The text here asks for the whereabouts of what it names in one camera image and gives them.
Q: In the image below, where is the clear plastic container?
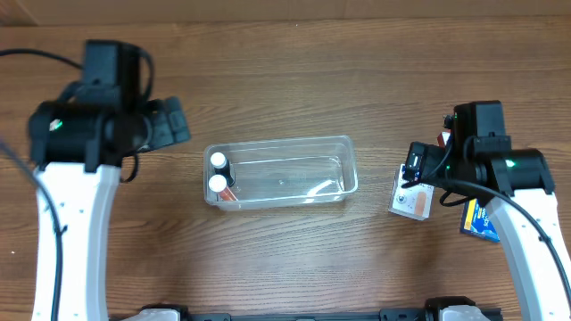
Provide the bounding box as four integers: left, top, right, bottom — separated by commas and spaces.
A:
203, 136, 359, 211

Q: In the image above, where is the black bottle white cap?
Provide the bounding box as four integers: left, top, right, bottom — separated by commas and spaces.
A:
210, 152, 236, 187

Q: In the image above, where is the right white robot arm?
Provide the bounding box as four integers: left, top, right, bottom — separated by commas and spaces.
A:
403, 136, 570, 320

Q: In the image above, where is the white plaster box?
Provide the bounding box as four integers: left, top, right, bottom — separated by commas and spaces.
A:
388, 164, 434, 221

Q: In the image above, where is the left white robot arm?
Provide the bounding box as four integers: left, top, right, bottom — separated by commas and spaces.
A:
29, 97, 190, 320

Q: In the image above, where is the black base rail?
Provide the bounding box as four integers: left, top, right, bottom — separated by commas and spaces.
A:
109, 295, 504, 321

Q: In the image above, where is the blue yellow box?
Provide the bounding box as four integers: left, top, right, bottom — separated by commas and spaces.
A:
459, 199, 500, 243

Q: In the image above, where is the orange bottle white cap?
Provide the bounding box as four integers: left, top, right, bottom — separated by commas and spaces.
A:
208, 175, 237, 202

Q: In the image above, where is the red small box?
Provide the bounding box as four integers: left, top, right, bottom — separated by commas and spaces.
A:
437, 131, 451, 148

